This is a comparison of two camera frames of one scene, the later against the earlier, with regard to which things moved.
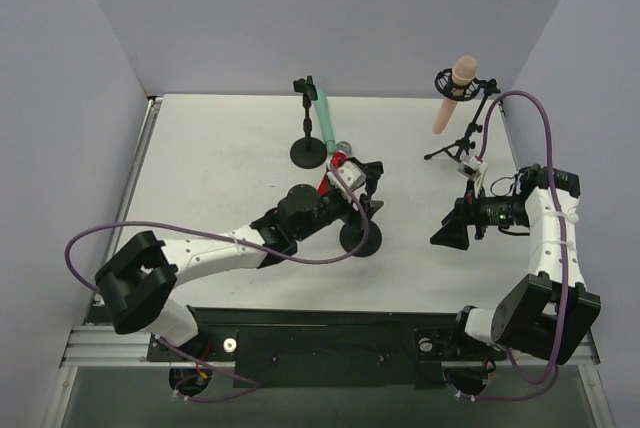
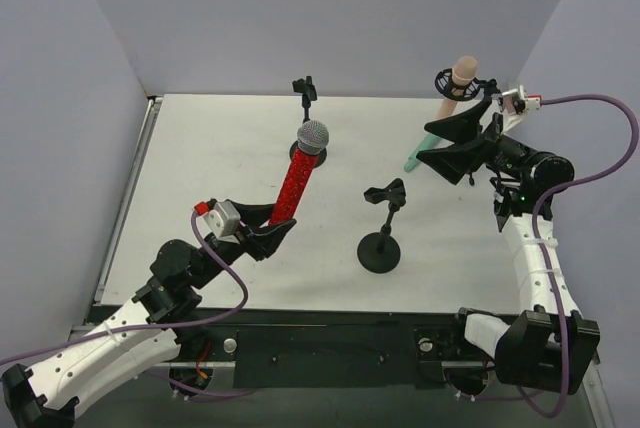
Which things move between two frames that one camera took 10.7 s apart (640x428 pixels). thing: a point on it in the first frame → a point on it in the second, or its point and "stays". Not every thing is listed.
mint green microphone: (322, 109) → (428, 142)
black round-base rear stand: (307, 153) stays
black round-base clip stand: (352, 234) → (380, 252)
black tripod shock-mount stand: (449, 88) stays
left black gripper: (366, 189) → (245, 236)
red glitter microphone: (341, 152) → (312, 139)
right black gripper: (472, 218) → (491, 137)
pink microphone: (464, 72) stays
